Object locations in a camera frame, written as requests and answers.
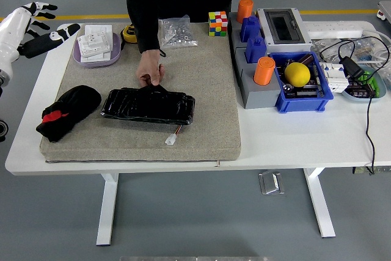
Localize person's right hand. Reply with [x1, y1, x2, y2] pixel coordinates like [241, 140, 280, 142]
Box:
[135, 48, 166, 87]

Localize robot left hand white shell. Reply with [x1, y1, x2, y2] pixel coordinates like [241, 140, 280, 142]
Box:
[0, 1, 81, 74]

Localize black rag with red patch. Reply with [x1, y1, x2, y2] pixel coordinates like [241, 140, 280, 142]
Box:
[35, 85, 102, 143]

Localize purple tray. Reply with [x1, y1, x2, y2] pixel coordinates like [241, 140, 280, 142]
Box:
[72, 32, 122, 68]

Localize yellow tape measure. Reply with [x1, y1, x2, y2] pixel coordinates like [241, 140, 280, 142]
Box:
[120, 24, 138, 51]

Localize clear bag of screws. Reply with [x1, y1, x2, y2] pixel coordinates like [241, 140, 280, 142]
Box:
[158, 15, 199, 50]

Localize grey-brown mat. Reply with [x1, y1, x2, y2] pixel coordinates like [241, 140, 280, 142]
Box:
[39, 22, 242, 163]

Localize multicolour puzzle cube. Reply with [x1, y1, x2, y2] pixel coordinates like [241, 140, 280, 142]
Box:
[208, 10, 229, 37]

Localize blue block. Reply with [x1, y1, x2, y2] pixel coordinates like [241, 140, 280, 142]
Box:
[239, 15, 261, 43]
[245, 36, 268, 64]

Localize orange cylinder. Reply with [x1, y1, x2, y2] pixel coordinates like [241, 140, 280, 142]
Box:
[237, 0, 255, 24]
[253, 56, 276, 86]

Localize grey peg holder block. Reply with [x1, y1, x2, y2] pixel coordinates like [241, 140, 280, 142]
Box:
[228, 12, 283, 109]

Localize white electrical box dark window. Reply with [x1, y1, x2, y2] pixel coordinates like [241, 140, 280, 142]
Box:
[255, 7, 313, 53]

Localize yellow ball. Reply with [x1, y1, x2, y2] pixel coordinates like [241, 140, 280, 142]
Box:
[284, 62, 312, 87]

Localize white table leg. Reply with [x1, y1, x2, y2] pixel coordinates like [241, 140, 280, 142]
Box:
[96, 172, 119, 246]
[303, 167, 337, 239]

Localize brown capacitor cylinder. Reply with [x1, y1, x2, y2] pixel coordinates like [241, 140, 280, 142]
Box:
[298, 53, 315, 66]

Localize blue plastic bin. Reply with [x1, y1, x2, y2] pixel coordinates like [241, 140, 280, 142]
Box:
[268, 51, 335, 113]

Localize dark circuit board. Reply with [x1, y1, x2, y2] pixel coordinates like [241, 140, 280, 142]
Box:
[294, 85, 324, 98]

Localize metal floor plate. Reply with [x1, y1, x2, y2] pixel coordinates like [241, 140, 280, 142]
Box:
[258, 171, 285, 196]

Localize clear bag of white parts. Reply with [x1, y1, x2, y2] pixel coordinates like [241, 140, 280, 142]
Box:
[313, 38, 348, 61]

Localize white circuit breaker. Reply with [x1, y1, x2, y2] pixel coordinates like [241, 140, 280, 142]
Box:
[320, 62, 349, 94]

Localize white power strip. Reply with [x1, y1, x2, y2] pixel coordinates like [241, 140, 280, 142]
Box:
[302, 21, 364, 39]

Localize black power adapter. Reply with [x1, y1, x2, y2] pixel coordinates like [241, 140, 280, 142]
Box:
[339, 56, 366, 80]

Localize dark circuit module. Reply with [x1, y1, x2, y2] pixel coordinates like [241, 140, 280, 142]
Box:
[348, 81, 376, 98]

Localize clear bag of blue parts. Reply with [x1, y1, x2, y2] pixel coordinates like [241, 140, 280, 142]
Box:
[345, 37, 386, 64]

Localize green plastic parts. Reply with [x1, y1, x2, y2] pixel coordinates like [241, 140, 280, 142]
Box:
[357, 70, 381, 95]

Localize light blue dish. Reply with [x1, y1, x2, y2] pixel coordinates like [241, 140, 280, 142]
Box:
[340, 65, 387, 103]

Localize grey metal cart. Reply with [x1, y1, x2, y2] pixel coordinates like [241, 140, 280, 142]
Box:
[377, 0, 391, 25]

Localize white wall switch panel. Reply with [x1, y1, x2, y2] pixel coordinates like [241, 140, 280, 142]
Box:
[76, 32, 112, 58]
[84, 24, 113, 51]
[81, 51, 111, 63]

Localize white connector plug with wires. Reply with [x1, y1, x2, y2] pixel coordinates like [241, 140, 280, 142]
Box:
[164, 125, 184, 145]

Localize black thin cable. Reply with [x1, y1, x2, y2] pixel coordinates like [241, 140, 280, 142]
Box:
[319, 36, 391, 175]

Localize white thick cable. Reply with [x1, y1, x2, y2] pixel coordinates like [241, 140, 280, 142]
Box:
[362, 28, 391, 67]

